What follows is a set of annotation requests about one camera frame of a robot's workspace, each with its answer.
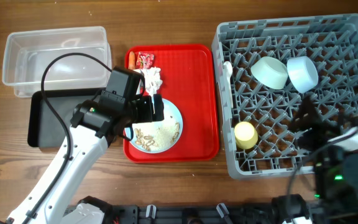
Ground light blue plate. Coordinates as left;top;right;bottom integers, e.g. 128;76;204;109
124;98;183;154

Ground light blue bowl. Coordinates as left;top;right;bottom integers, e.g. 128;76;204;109
287;56;319;93

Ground yellow plastic cup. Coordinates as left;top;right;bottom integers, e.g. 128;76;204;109
234;121;258;149

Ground mint green bowl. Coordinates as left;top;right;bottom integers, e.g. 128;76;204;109
250;56;288;90

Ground white plastic spoon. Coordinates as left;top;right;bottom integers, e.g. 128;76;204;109
223;61;233;108

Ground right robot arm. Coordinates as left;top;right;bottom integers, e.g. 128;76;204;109
285;96;358;223

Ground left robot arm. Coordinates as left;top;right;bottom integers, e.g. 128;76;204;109
5;67;163;224

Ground grey dishwasher rack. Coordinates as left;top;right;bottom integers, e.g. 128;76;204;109
211;14;358;180

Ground peanut shells food scraps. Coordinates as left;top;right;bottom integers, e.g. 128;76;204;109
133;121;181;152

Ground crumpled white napkin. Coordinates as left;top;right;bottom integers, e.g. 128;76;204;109
134;67;163;96

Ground red snack wrapper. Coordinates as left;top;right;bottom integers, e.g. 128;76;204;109
135;52;155;69

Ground orange carrot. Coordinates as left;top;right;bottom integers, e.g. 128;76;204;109
128;51;135;70

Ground red serving tray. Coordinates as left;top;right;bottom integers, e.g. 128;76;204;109
123;44;219;163

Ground black plastic bin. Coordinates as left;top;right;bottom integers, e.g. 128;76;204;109
27;88;99;148

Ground clear plastic bin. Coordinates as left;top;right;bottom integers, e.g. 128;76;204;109
2;26;112;98

